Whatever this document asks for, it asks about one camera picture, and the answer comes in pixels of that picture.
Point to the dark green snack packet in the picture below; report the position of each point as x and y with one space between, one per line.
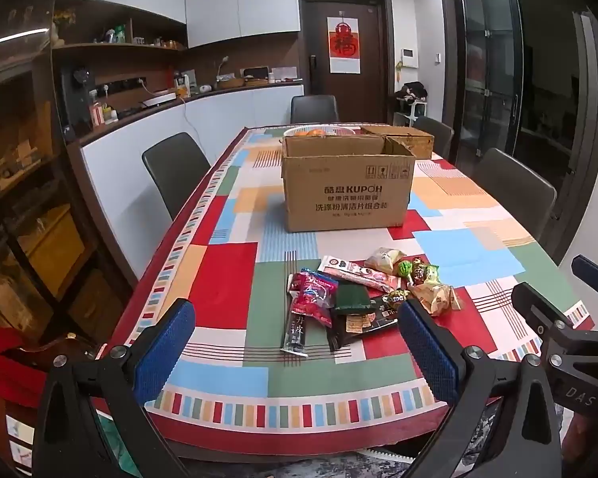
351 298

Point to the brown cardboard box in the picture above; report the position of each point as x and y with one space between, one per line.
346 194

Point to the black strip snack packet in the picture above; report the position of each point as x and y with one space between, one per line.
295 333

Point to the white intercom panel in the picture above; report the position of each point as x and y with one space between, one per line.
407 56

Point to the white wall cabinets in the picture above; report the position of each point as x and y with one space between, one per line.
239 5

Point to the white red long snack packet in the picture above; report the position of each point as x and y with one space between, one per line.
359 274

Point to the beige bun packet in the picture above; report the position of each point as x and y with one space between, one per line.
383 260

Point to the dark leather dining chair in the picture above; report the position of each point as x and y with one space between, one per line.
174 174
516 194
434 132
314 108

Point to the glass sliding door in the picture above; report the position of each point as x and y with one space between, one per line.
503 84

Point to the white storage cart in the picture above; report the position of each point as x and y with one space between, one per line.
414 112

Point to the black tablet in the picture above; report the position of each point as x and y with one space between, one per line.
255 72

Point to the dark printed snack packet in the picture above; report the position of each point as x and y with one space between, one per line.
394 297

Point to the black water dispenser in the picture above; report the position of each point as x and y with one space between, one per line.
78 97

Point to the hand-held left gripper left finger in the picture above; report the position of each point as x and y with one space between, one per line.
164 348

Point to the dark brown door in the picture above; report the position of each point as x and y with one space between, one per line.
373 94

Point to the shallow wicker tray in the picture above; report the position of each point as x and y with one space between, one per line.
229 82

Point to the colourful patchwork tablecloth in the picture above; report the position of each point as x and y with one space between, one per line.
229 269

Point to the white card frame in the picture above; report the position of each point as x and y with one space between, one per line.
284 73

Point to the black cracker packet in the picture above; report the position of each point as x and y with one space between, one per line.
366 323

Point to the light green snack packet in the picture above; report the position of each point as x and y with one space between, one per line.
431 274

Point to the white base cabinets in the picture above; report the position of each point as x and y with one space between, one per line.
249 109

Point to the white fruit basket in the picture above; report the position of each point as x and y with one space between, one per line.
341 131

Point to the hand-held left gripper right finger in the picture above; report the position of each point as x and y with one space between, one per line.
428 353

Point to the red box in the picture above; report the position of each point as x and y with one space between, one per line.
10 383

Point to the sunflower bouquet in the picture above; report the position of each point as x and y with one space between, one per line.
64 16

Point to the red white door poster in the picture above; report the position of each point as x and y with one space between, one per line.
345 45

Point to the pile of orange green fruit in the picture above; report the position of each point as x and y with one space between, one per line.
311 133

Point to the orange packet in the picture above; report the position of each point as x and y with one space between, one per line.
182 90

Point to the wooden wall shelf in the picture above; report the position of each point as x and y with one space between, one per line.
129 45

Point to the brown bread packet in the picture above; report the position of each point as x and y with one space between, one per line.
436 298

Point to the white gooseneck lamp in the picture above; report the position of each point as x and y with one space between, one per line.
223 64

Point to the glass display cabinet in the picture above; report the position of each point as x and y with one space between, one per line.
35 184

